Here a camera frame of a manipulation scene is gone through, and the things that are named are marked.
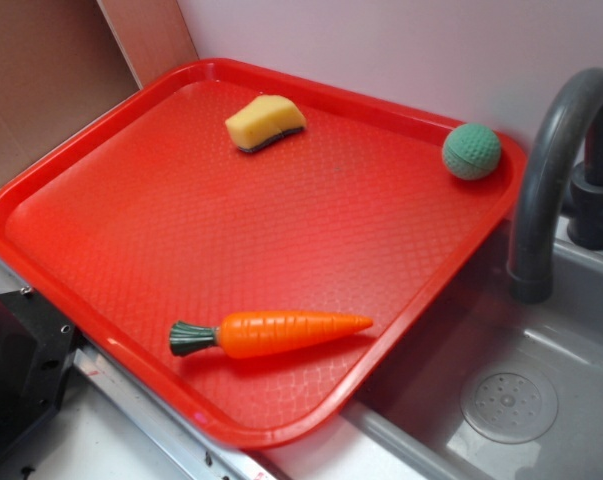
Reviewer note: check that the green dimpled ball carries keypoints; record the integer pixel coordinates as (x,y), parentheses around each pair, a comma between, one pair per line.
(471,152)

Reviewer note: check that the brown cardboard panel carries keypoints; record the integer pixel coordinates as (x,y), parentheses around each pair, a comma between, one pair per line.
(65,63)

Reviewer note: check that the grey curved faucet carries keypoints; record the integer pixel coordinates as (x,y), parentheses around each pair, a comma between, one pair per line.
(564,176)

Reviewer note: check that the silver aluminium rail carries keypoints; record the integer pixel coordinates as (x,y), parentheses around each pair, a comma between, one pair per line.
(109,427)

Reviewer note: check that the grey plastic sink basin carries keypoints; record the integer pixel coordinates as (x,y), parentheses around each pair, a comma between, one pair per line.
(411,402)

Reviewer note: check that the round sink drain cover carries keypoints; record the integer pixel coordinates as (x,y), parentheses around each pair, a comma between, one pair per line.
(508,404)

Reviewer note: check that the yellow sponge with dark pad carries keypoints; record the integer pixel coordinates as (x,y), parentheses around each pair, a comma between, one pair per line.
(265,120)

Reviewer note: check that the orange toy carrot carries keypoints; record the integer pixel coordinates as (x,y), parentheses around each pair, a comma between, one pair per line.
(257,334)

